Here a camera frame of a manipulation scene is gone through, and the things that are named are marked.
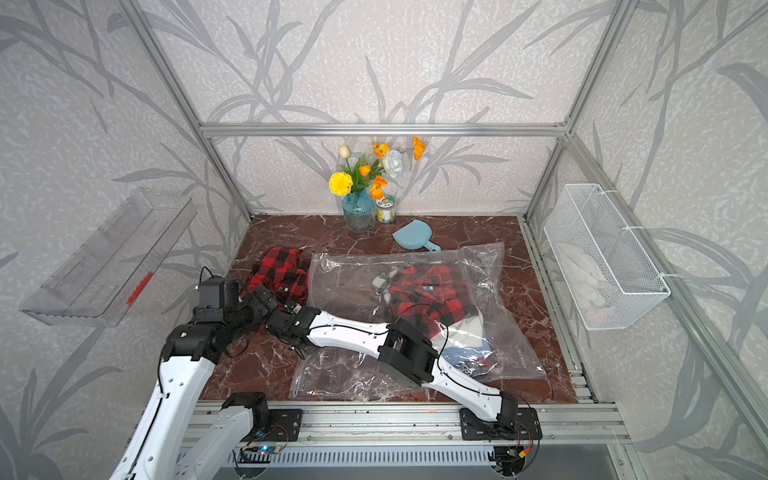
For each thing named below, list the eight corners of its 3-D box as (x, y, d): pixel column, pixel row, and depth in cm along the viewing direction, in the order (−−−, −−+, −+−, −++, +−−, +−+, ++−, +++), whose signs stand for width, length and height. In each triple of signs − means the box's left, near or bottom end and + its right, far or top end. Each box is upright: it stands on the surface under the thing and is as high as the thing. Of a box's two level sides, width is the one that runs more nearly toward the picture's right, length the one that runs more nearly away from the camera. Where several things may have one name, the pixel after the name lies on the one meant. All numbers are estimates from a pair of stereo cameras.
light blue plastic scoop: (415, 263, 109) (415, 258, 106) (392, 235, 117) (392, 230, 115) (444, 248, 113) (444, 243, 111) (420, 222, 122) (420, 217, 120)
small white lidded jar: (376, 223, 121) (375, 208, 114) (377, 209, 126) (376, 194, 119) (395, 223, 121) (395, 208, 114) (396, 209, 126) (395, 194, 119)
